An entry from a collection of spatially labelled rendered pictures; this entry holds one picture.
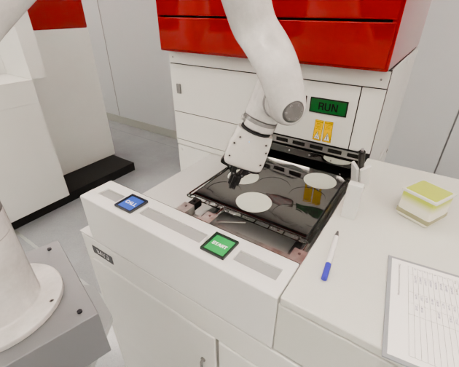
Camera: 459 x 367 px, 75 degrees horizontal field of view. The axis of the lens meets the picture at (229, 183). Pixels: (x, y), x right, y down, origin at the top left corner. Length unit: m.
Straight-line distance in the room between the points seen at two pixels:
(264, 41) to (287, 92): 0.10
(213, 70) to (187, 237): 0.73
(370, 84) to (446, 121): 1.58
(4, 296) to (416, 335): 0.61
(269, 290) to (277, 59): 0.41
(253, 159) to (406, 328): 0.45
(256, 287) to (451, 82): 2.12
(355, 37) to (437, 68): 1.57
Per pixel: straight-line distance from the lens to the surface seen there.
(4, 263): 0.57
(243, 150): 0.72
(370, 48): 0.90
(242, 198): 0.84
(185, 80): 1.28
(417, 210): 0.75
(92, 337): 0.62
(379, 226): 0.72
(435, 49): 2.43
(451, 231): 0.78
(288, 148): 1.08
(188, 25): 1.17
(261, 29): 0.61
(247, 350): 0.70
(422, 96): 2.47
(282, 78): 0.59
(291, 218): 0.79
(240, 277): 0.55
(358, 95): 0.97
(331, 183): 0.97
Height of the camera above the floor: 1.37
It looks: 31 degrees down
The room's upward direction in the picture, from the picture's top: straight up
